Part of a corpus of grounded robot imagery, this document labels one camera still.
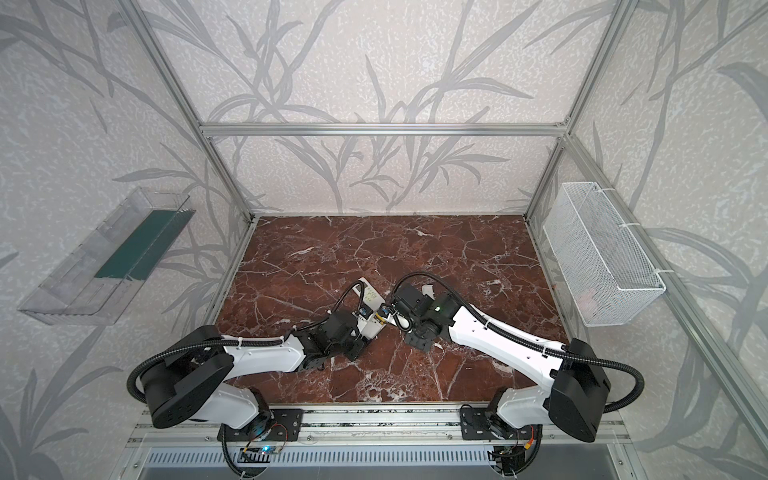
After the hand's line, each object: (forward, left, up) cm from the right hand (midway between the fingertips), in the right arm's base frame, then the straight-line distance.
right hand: (417, 318), depth 80 cm
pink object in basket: (0, -42, +9) cm, 43 cm away
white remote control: (+1, +14, +3) cm, 14 cm away
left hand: (+1, +14, -10) cm, 17 cm away
